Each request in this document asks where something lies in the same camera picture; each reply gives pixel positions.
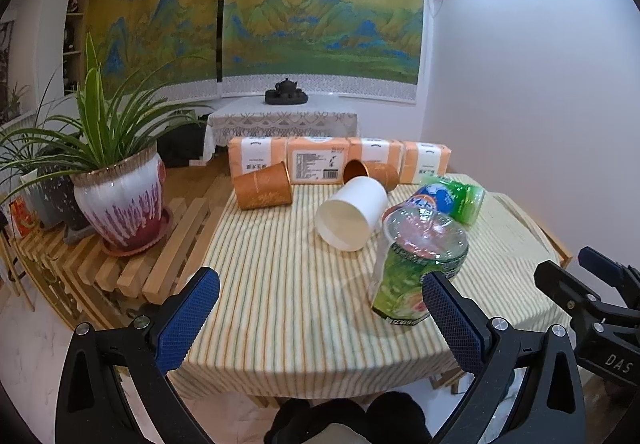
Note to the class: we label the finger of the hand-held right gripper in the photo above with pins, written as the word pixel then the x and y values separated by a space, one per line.
pixel 607 266
pixel 562 281

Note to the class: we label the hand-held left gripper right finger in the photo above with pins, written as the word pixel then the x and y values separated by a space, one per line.
pixel 452 324

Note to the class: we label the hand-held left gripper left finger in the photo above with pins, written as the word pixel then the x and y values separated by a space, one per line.
pixel 187 319

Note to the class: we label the clear green-label plastic cup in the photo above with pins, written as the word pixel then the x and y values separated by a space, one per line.
pixel 457 198
pixel 407 281

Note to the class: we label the white paper cup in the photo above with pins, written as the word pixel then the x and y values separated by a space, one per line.
pixel 352 214

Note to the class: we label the large orange paper cup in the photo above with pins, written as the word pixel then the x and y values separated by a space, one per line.
pixel 262 189

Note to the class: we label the small orange paper cup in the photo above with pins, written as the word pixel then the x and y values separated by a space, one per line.
pixel 377 174

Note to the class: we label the wooden slatted bench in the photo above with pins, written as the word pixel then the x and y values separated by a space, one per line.
pixel 165 259

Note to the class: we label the red pot saucer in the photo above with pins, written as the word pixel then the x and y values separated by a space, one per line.
pixel 160 231

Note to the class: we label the glazed white red flowerpot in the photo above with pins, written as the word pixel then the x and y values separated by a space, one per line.
pixel 120 204

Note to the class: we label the person's dark trouser legs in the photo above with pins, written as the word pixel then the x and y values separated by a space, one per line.
pixel 350 421

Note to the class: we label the orange tissue pack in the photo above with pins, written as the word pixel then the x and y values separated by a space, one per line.
pixel 375 152
pixel 425 159
pixel 255 154
pixel 317 157

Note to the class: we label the grey speckled flowerpot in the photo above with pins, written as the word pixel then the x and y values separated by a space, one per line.
pixel 62 199

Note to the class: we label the green spider plant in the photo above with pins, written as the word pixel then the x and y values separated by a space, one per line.
pixel 105 124

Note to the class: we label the white lace-covered side table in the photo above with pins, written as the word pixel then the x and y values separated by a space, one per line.
pixel 280 124

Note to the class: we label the black teapot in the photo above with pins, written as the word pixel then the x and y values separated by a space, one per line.
pixel 286 85

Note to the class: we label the wooden wall shelf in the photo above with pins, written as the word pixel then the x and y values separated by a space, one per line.
pixel 75 39

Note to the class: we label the narrow landscape wall hanging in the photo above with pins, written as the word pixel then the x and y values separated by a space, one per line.
pixel 160 14

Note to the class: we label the wide landscape wall hanging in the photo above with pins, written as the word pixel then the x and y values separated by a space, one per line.
pixel 325 9

